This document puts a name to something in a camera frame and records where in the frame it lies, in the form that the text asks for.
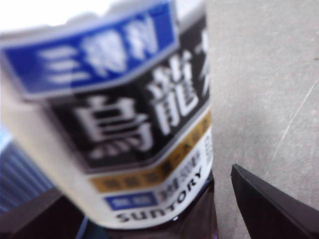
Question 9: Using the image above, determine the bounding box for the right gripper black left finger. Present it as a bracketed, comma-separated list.
[0, 187, 88, 239]

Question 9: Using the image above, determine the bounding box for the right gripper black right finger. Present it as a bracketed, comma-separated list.
[230, 163, 319, 239]

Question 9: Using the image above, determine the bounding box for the dark oolong tea bottle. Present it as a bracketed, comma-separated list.
[0, 0, 220, 239]

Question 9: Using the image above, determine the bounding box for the blue ribbed plastic cup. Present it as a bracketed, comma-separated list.
[0, 125, 55, 212]

